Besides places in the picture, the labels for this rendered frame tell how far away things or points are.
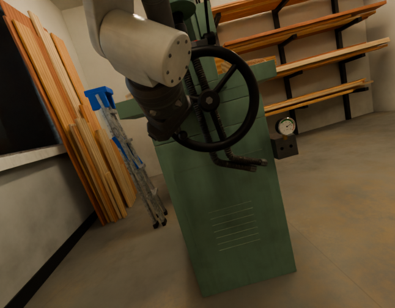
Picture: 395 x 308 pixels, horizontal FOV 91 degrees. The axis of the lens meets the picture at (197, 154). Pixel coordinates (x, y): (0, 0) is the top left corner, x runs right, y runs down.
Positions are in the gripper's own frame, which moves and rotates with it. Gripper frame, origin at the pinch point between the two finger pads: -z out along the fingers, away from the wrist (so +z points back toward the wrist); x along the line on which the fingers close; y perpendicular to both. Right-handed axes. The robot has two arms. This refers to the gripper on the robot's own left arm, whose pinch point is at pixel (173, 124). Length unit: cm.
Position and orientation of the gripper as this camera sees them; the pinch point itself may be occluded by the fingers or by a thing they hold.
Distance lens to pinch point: 48.3
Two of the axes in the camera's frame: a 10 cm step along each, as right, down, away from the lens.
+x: 6.0, -7.8, 2.0
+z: -0.9, -3.1, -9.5
